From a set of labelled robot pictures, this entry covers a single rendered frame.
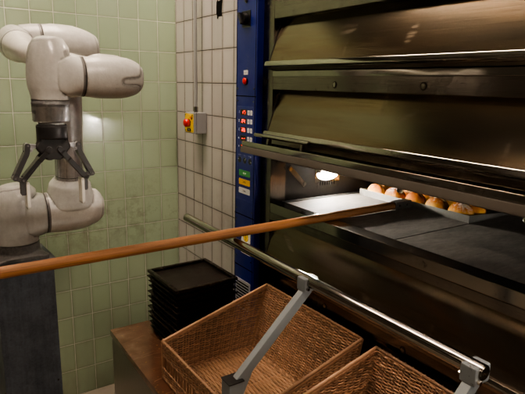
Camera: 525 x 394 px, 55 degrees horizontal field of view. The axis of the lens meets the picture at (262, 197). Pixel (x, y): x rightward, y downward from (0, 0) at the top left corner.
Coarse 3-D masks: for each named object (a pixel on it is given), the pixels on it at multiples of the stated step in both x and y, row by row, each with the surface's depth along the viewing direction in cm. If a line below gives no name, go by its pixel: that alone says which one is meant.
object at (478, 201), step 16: (288, 160) 167; (304, 160) 160; (352, 176) 142; (368, 176) 137; (384, 176) 132; (416, 192) 124; (432, 192) 120; (448, 192) 116; (464, 192) 113; (496, 208) 107; (512, 208) 104
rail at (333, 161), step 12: (252, 144) 185; (300, 156) 162; (312, 156) 157; (324, 156) 152; (360, 168) 140; (372, 168) 136; (384, 168) 133; (408, 180) 126; (420, 180) 123; (432, 180) 120; (444, 180) 118; (468, 192) 112; (480, 192) 110; (492, 192) 108; (504, 192) 106
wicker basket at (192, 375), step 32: (256, 288) 204; (224, 320) 197; (256, 320) 207; (192, 352) 192; (224, 352) 201; (288, 352) 190; (320, 352) 177; (352, 352) 162; (192, 384) 164; (256, 384) 182; (288, 384) 183
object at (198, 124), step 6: (186, 114) 245; (192, 114) 240; (198, 114) 240; (204, 114) 242; (192, 120) 240; (198, 120) 241; (204, 120) 243; (192, 126) 241; (198, 126) 242; (204, 126) 243; (192, 132) 242; (198, 132) 242; (204, 132) 244
